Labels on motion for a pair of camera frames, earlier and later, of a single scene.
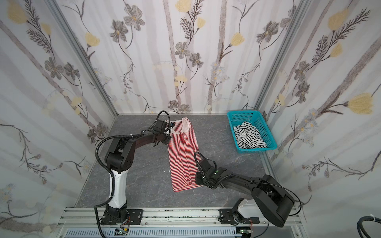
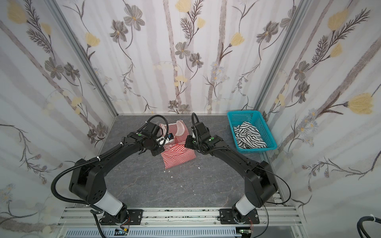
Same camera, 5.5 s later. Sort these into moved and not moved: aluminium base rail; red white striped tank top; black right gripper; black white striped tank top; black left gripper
Moved: black left gripper; black right gripper; red white striped tank top
Not moved: black white striped tank top; aluminium base rail
